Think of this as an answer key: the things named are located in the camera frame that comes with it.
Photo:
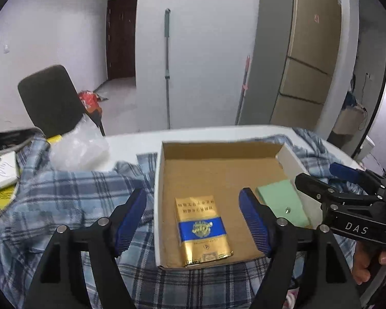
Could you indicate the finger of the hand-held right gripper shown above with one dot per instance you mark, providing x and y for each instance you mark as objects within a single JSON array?
[
  {"x": 318, "y": 188},
  {"x": 350, "y": 173}
]

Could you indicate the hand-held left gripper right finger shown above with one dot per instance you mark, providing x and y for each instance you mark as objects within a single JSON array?
[{"x": 254, "y": 220}]

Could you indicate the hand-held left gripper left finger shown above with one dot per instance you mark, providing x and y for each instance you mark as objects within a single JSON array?
[{"x": 132, "y": 220}]

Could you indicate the pale green sponge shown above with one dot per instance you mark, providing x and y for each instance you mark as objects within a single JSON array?
[{"x": 280, "y": 196}]

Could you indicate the gold and blue cigarette pack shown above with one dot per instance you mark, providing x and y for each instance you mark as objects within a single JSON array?
[{"x": 199, "y": 231}]

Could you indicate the cardboard box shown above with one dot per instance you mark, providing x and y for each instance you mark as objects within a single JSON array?
[{"x": 212, "y": 173}]

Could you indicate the person's right hand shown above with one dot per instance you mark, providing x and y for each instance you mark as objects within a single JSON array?
[{"x": 360, "y": 260}]

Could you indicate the brown cardboard carton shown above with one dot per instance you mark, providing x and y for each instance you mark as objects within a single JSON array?
[{"x": 347, "y": 119}]

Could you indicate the blue plaid shirt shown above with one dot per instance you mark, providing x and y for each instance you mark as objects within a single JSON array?
[{"x": 67, "y": 193}]

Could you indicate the blue cloth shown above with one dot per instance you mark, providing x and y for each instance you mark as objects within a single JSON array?
[{"x": 350, "y": 99}]

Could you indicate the clear plastic bag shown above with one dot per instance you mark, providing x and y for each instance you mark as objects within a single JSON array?
[{"x": 80, "y": 148}]

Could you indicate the red plastic bag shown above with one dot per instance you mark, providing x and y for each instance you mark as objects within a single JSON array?
[{"x": 90, "y": 99}]

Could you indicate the yellow booklet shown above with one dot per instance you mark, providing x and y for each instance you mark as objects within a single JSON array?
[{"x": 0, "y": 196}]

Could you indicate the white notebook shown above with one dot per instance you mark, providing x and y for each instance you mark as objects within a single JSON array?
[{"x": 1, "y": 170}]

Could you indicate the gold refrigerator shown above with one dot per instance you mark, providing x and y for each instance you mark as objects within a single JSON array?
[{"x": 308, "y": 38}]

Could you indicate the black chair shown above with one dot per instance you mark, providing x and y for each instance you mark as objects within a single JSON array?
[{"x": 48, "y": 99}]

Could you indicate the dark brown door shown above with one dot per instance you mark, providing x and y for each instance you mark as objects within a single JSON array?
[{"x": 120, "y": 38}]

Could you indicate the white wall switch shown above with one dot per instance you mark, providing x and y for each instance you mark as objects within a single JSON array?
[{"x": 6, "y": 48}]

